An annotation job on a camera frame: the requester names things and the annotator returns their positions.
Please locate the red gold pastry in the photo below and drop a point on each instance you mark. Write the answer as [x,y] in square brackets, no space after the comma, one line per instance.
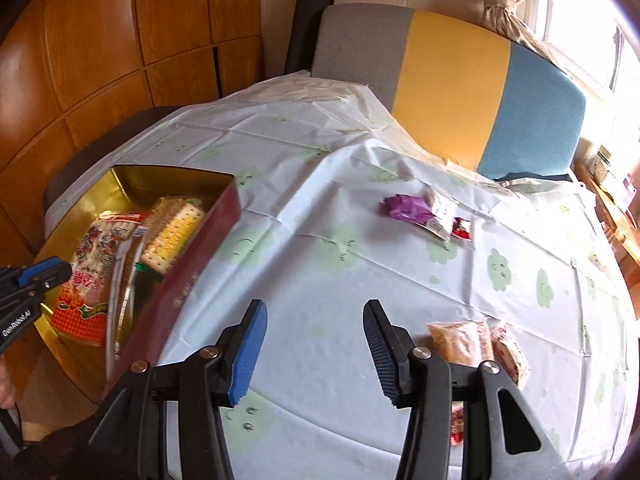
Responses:
[457,424]

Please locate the white cloud-print tablecloth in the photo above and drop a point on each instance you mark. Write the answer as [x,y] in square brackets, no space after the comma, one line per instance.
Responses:
[314,160]

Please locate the wooden side table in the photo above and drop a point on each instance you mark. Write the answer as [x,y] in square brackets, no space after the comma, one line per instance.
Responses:
[620,231]

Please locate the small red candy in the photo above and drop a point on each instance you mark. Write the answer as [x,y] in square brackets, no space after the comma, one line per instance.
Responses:
[461,229]

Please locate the pink floral snack bar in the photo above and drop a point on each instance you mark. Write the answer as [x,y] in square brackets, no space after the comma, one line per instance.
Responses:
[509,355]

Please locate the large red rice-stick snack bag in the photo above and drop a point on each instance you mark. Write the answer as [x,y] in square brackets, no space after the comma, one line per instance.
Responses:
[81,307]

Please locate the window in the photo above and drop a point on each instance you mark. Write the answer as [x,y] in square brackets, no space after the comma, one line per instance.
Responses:
[590,38]

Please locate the gold and white long packet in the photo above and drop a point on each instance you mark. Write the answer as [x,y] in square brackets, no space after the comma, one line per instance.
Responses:
[120,311]

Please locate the gold tin box maroon sides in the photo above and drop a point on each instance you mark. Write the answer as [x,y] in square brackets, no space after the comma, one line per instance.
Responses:
[158,299]

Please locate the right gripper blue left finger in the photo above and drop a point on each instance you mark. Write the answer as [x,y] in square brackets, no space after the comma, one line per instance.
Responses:
[230,363]

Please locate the white printed snack packet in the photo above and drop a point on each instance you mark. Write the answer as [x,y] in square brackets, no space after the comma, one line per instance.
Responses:
[441,214]

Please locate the purple snack packet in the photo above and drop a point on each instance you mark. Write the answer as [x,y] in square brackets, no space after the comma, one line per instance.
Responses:
[408,208]

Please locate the dark chair seat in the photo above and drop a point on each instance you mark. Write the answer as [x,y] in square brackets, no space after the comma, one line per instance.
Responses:
[101,147]

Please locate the person's left hand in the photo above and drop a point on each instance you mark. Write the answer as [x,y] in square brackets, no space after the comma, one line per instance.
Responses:
[7,390]

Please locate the grey yellow blue sofa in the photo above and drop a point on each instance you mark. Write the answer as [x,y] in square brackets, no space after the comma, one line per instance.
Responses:
[462,93]

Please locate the green cracker pack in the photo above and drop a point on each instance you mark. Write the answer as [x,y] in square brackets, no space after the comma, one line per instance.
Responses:
[161,253]

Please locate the wooden cabinet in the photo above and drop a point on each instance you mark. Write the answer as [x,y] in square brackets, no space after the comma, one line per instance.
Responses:
[73,69]

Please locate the black rolled mat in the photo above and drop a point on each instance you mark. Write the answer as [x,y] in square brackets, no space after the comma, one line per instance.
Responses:
[304,33]

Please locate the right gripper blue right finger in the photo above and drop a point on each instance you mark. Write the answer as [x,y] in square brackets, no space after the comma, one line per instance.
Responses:
[400,364]

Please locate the orange crispy cake clear bag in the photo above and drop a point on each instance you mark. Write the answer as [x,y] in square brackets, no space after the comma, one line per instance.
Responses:
[465,343]

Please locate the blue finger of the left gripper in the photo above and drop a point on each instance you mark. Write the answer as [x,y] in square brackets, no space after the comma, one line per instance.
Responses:
[38,288]
[42,270]

